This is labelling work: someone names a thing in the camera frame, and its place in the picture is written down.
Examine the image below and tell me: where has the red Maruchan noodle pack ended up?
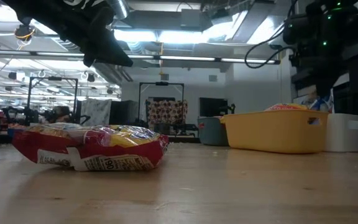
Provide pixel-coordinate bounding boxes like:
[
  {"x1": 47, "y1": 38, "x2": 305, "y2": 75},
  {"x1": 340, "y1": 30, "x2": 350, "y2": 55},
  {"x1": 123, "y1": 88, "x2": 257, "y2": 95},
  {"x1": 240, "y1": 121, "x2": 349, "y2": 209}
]
[{"x1": 11, "y1": 124, "x2": 170, "y2": 172}]

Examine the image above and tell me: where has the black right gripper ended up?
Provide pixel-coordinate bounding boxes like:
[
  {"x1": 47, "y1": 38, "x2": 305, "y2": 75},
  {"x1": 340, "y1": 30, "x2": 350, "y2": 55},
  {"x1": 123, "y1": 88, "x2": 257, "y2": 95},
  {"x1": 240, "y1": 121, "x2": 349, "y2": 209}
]
[{"x1": 290, "y1": 46, "x2": 348, "y2": 99}]

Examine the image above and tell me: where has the ceiling light panel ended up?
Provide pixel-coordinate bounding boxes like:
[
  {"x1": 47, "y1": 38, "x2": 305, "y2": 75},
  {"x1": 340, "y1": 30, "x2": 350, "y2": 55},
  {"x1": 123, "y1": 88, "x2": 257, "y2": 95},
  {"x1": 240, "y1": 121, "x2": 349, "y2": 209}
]
[{"x1": 113, "y1": 27, "x2": 217, "y2": 44}]

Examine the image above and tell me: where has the hanging black camera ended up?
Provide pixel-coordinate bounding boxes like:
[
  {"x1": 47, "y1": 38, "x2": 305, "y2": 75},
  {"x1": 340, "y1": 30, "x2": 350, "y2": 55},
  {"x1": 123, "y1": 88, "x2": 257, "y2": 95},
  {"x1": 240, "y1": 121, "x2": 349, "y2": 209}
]
[{"x1": 13, "y1": 24, "x2": 37, "y2": 43}]

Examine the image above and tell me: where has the person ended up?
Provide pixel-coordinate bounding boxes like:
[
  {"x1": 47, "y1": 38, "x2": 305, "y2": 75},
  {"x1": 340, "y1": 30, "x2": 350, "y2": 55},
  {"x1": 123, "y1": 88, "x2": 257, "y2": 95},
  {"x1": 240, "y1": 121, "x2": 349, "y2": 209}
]
[{"x1": 45, "y1": 105, "x2": 73, "y2": 124}]

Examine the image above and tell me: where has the orange Maruchan noodle pack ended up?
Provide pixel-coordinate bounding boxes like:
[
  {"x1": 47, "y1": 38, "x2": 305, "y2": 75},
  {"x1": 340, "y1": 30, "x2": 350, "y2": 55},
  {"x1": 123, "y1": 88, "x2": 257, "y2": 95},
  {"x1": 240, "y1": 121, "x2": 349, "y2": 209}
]
[{"x1": 264, "y1": 103, "x2": 310, "y2": 112}]

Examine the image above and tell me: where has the black robot station frame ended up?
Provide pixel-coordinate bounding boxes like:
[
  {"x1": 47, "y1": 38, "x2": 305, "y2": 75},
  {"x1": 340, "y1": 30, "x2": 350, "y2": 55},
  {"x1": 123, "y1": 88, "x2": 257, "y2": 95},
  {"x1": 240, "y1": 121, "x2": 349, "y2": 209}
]
[{"x1": 137, "y1": 82, "x2": 198, "y2": 139}]

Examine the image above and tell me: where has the thin yellow hanging cord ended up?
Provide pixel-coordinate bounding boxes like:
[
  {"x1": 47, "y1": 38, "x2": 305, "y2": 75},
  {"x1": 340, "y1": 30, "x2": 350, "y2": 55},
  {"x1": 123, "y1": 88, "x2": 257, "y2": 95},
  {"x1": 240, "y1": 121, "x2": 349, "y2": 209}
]
[{"x1": 159, "y1": 42, "x2": 165, "y2": 75}]

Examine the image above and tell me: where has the round silver ceiling duct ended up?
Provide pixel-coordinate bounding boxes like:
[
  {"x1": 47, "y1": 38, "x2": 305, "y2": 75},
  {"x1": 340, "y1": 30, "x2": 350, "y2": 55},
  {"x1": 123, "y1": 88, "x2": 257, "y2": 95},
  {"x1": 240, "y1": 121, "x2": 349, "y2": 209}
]
[{"x1": 106, "y1": 0, "x2": 130, "y2": 20}]

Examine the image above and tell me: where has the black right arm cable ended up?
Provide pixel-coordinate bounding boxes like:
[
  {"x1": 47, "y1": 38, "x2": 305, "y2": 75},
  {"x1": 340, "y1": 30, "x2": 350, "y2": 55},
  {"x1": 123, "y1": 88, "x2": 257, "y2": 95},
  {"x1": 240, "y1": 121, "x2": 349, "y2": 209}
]
[{"x1": 244, "y1": 9, "x2": 296, "y2": 69}]

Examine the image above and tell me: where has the black cabinet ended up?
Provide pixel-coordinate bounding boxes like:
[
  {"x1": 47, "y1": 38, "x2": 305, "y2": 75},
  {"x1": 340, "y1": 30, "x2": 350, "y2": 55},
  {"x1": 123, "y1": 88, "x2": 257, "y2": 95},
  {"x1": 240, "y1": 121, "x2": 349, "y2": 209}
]
[{"x1": 110, "y1": 100, "x2": 139, "y2": 125}]

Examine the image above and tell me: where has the white plastic bin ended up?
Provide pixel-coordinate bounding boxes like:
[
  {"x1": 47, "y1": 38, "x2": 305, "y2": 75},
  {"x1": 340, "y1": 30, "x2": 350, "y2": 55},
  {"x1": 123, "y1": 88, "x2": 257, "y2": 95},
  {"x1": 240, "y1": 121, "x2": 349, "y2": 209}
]
[{"x1": 323, "y1": 113, "x2": 358, "y2": 153}]

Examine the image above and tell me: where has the horizontal light bar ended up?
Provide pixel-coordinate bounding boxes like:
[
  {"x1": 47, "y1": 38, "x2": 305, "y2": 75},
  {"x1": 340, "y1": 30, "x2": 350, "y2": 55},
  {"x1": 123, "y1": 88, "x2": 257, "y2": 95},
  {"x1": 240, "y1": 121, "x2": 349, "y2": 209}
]
[{"x1": 0, "y1": 49, "x2": 282, "y2": 65}]

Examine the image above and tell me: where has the teal plastic bin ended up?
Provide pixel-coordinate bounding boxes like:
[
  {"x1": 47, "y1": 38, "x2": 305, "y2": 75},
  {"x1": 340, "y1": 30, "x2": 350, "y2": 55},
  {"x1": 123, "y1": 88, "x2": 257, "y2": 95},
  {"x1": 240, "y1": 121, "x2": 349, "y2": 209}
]
[{"x1": 196, "y1": 116, "x2": 229, "y2": 147}]

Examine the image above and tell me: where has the white cloth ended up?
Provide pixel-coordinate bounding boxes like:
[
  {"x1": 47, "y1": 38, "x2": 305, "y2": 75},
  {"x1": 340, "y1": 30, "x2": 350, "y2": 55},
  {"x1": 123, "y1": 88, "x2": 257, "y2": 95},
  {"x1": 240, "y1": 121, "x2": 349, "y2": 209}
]
[{"x1": 81, "y1": 98, "x2": 112, "y2": 125}]

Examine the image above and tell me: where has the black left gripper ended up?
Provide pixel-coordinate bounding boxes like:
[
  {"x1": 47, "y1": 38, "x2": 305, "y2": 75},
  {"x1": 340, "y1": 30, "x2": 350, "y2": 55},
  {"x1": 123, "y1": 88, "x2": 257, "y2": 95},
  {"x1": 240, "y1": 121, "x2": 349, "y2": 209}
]
[{"x1": 51, "y1": 6, "x2": 134, "y2": 67}]

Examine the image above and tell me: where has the black monitor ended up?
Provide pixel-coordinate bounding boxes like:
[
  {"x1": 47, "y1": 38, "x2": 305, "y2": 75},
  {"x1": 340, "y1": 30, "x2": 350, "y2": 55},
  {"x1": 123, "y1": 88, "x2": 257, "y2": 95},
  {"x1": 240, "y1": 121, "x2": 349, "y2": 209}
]
[{"x1": 198, "y1": 96, "x2": 229, "y2": 118}]

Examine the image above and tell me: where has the yellow plastic bin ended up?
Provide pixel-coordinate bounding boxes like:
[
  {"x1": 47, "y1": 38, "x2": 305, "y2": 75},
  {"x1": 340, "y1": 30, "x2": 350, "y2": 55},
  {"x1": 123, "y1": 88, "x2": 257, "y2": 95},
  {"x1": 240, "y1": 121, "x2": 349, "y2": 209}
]
[{"x1": 219, "y1": 109, "x2": 329, "y2": 155}]

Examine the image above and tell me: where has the patterned cloth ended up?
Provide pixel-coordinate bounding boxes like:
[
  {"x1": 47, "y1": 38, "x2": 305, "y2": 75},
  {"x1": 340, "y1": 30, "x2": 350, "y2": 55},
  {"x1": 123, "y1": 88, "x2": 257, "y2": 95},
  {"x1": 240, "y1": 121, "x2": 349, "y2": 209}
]
[{"x1": 145, "y1": 98, "x2": 188, "y2": 125}]

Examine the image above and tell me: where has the black frame stand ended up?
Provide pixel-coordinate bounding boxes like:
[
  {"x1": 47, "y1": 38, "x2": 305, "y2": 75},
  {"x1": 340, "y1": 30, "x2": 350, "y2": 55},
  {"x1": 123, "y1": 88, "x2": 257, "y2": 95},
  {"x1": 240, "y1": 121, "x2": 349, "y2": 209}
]
[{"x1": 26, "y1": 76, "x2": 80, "y2": 125}]

